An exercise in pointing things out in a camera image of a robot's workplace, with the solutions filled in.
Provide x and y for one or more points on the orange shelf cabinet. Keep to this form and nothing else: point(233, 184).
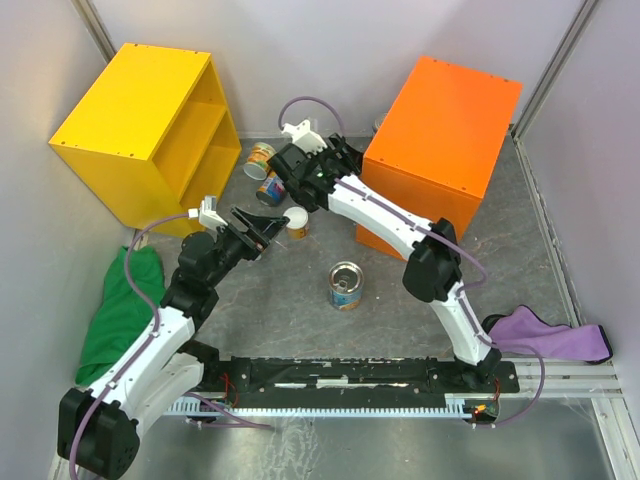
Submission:
point(437, 147)

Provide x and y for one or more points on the orange label can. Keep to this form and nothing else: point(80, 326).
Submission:
point(257, 165)

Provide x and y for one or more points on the yellow shelf cabinet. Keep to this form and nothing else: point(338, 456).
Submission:
point(152, 136)

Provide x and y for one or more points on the purple cloth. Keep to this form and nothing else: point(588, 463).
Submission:
point(524, 332)

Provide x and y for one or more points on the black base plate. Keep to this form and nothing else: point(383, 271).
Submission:
point(276, 383)

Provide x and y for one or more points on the blue can pull tab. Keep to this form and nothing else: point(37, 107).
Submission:
point(346, 282)

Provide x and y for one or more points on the green cloth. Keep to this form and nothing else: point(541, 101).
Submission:
point(123, 315)

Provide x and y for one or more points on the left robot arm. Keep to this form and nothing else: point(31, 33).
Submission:
point(100, 429)

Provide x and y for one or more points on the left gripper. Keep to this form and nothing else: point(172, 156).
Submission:
point(262, 231)

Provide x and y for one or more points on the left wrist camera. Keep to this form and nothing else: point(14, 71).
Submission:
point(206, 214)

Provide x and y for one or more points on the tall blue red can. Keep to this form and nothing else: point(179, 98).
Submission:
point(272, 191)

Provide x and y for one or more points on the white lid yellow can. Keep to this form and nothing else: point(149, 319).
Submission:
point(298, 222)

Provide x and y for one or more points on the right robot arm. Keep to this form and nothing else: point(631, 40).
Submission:
point(327, 177)

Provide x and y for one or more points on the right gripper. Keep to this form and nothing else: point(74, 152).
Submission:
point(352, 159)

